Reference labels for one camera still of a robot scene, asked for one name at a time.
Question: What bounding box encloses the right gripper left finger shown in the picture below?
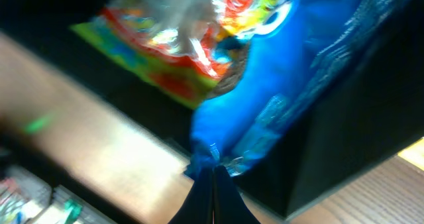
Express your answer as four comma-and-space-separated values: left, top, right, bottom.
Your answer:
169, 168, 213, 224

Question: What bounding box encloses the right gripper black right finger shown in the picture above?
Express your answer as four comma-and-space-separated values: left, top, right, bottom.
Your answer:
213, 166, 260, 224

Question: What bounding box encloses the blue Oreo cookie pack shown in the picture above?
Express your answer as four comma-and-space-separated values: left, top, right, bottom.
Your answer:
185, 0, 411, 178

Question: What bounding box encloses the black cardboard box with lid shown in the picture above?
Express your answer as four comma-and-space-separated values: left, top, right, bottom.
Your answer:
1, 0, 423, 217

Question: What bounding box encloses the green Haribo worms bag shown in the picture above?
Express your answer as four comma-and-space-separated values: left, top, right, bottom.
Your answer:
72, 0, 289, 108

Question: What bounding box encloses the yellow candy bag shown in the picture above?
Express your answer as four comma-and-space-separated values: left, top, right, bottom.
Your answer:
397, 138, 424, 170

